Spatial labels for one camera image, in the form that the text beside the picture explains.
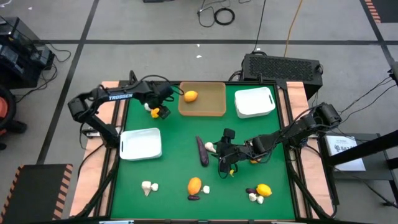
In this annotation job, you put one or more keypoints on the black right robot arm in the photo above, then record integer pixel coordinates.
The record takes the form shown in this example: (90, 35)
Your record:
(280, 137)

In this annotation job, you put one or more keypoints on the black equipment rack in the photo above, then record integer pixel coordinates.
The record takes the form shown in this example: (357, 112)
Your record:
(18, 56)

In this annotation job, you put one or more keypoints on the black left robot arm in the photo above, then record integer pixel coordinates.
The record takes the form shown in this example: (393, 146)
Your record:
(93, 96)

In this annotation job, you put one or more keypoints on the orange black machine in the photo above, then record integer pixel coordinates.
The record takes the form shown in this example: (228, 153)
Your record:
(4, 109)

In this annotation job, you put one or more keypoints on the white printed sheet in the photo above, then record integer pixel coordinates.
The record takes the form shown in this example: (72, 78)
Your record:
(345, 155)

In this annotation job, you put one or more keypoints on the tan translucent plastic basket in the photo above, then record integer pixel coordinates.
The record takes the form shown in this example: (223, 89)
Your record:
(208, 102)

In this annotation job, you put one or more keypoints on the light wooden side board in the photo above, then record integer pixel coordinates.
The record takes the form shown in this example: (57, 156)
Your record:
(90, 174)
(311, 193)

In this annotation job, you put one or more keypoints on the black metal stand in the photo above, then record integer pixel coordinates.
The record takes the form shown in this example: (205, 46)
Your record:
(376, 174)

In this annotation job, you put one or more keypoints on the long purple eggplant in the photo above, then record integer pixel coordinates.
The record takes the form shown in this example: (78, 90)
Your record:
(202, 152)

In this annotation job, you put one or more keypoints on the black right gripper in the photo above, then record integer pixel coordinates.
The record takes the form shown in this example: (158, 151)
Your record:
(230, 151)

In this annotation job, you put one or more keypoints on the small dark purple eggplant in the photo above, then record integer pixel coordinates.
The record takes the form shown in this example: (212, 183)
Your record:
(193, 198)
(250, 190)

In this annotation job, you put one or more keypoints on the white plastic basket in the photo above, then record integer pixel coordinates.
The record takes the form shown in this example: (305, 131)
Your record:
(253, 102)
(140, 144)

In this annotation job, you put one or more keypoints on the silver aluminium profile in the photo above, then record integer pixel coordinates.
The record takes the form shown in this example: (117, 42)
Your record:
(90, 133)

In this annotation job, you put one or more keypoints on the black hazard-striped floor mat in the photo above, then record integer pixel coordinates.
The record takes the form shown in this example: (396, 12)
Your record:
(31, 193)
(388, 9)

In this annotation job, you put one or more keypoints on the yellow lemon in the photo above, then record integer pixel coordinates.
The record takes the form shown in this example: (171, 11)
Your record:
(154, 113)
(264, 190)

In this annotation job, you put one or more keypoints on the black perforated computer case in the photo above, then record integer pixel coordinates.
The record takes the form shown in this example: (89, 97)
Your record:
(280, 68)

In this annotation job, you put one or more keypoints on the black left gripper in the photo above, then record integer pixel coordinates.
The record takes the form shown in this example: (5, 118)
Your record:
(161, 93)

